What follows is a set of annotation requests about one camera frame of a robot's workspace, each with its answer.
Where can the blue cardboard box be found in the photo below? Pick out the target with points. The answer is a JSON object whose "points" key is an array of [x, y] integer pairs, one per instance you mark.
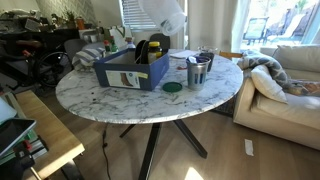
{"points": [[153, 75]]}

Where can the metal cup with blue stripes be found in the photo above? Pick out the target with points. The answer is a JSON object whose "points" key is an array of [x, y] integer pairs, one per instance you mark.
{"points": [[196, 78]]}

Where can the dark cup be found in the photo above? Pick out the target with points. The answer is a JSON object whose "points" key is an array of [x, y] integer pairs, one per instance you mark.
{"points": [[210, 62]]}

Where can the green round lid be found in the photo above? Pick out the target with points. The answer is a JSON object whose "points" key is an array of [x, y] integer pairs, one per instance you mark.
{"points": [[172, 87]]}

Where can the small red item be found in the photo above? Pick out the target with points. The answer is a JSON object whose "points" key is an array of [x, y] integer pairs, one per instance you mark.
{"points": [[182, 68]]}

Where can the jar with yellow lid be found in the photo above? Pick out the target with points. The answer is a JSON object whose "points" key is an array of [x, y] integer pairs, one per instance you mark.
{"points": [[154, 53]]}

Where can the black round plate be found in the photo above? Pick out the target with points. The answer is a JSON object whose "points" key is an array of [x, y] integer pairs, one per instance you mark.
{"points": [[146, 53], [138, 51]]}

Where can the white paper sheet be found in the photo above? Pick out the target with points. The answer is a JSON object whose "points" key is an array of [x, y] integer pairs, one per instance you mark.
{"points": [[182, 54]]}

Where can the blue white wrapper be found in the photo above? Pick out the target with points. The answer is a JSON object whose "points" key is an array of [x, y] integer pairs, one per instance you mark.
{"points": [[192, 60]]}

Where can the dark grey chair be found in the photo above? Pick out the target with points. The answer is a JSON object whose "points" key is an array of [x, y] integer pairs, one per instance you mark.
{"points": [[163, 40]]}

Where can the small white bottle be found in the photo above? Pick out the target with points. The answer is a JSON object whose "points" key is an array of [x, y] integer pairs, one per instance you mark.
{"points": [[130, 45]]}

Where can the black table legs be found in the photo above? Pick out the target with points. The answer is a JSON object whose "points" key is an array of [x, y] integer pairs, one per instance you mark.
{"points": [[150, 150]]}

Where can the green glass bottle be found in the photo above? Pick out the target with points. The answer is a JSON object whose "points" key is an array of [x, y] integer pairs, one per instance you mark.
{"points": [[114, 48]]}

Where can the clear drinking glass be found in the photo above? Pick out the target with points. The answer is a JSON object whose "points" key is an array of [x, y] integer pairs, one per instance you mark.
{"points": [[208, 49]]}

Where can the brown sauce bottle red cap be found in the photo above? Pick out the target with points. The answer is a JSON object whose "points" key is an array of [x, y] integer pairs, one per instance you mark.
{"points": [[107, 47]]}

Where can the dark patterned rug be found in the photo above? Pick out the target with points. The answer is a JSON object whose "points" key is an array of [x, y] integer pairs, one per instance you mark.
{"points": [[226, 108]]}

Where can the white tote bag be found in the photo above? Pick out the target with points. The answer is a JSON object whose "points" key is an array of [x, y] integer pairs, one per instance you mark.
{"points": [[117, 35]]}

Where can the wooden chair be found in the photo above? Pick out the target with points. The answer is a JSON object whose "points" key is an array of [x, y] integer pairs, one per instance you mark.
{"points": [[230, 55]]}

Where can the striped dish towel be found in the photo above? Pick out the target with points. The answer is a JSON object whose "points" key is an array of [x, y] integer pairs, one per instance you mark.
{"points": [[86, 58]]}

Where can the white window blinds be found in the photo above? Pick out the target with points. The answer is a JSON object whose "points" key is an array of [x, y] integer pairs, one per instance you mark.
{"points": [[131, 15]]}

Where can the white curtain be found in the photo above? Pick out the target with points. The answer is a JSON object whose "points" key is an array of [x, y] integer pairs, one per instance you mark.
{"points": [[213, 23]]}

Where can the light grey chair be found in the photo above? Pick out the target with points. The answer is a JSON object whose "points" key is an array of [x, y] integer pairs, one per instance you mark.
{"points": [[75, 46]]}

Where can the orange jar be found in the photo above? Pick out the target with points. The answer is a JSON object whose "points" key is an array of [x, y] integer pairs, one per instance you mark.
{"points": [[80, 24]]}

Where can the white paper scrap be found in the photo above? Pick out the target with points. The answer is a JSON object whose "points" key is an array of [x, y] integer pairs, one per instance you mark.
{"points": [[249, 147]]}

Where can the white cushion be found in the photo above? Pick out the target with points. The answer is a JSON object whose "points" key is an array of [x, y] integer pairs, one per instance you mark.
{"points": [[266, 83]]}

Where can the grey patterned blanket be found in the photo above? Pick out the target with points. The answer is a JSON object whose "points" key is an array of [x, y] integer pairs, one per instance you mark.
{"points": [[266, 61]]}

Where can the dark outdoor chair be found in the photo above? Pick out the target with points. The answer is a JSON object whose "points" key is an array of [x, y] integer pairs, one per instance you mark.
{"points": [[255, 28]]}

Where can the potted plant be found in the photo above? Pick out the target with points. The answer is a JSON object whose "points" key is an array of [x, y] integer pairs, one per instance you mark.
{"points": [[70, 18]]}

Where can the black cabinet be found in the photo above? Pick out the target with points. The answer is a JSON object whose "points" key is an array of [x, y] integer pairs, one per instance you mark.
{"points": [[56, 36]]}

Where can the wooden bench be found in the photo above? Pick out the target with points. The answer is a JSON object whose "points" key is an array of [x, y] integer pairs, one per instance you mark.
{"points": [[50, 133]]}

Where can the beige sofa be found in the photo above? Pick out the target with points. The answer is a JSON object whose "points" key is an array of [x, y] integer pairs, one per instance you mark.
{"points": [[283, 123]]}

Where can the stack of books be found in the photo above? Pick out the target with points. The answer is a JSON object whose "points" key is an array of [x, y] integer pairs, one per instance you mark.
{"points": [[38, 149]]}

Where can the bicycle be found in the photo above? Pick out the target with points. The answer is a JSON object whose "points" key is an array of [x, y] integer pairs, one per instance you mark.
{"points": [[28, 44]]}

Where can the white outdoor lounge chair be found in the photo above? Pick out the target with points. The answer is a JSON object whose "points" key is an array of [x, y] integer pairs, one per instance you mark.
{"points": [[290, 28]]}

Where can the dark tablet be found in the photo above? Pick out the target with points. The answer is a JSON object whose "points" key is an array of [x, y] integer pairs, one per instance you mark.
{"points": [[15, 133]]}

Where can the black clamp mount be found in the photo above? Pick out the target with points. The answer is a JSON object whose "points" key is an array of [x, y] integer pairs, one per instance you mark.
{"points": [[18, 161]]}

